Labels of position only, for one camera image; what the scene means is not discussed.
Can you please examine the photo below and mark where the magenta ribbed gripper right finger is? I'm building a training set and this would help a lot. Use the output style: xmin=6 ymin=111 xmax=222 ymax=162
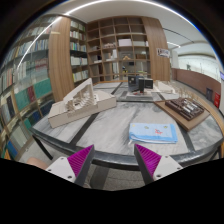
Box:
xmin=134 ymin=144 xmax=182 ymax=184

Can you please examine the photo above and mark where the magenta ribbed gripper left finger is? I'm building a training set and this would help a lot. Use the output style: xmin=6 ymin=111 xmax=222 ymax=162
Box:
xmin=47 ymin=145 xmax=95 ymax=186

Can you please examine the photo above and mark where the light blue folded towel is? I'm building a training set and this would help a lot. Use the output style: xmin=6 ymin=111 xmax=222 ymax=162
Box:
xmin=129 ymin=123 xmax=178 ymax=144

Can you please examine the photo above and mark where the dark model on wooden board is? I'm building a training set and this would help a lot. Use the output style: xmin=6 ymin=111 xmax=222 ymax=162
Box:
xmin=155 ymin=98 xmax=210 ymax=131

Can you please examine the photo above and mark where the white architectural building model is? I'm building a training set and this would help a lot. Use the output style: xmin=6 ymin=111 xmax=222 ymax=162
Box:
xmin=48 ymin=78 xmax=116 ymax=128

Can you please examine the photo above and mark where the white model at table back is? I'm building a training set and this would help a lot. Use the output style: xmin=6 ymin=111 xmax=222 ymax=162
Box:
xmin=155 ymin=80 xmax=175 ymax=94

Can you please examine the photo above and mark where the glass-front bookcase with books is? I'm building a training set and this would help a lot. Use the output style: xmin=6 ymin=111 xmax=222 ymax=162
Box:
xmin=0 ymin=16 xmax=56 ymax=160

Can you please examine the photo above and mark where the wooden grid bookshelf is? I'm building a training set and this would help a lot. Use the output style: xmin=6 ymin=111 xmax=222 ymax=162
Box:
xmin=87 ymin=16 xmax=150 ymax=83

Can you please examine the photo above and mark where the open shelf with books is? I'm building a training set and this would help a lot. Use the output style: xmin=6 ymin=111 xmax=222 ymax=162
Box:
xmin=70 ymin=20 xmax=88 ymax=85

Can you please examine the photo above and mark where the framed wall sign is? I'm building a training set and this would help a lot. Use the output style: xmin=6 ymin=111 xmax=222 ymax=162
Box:
xmin=157 ymin=48 xmax=170 ymax=58

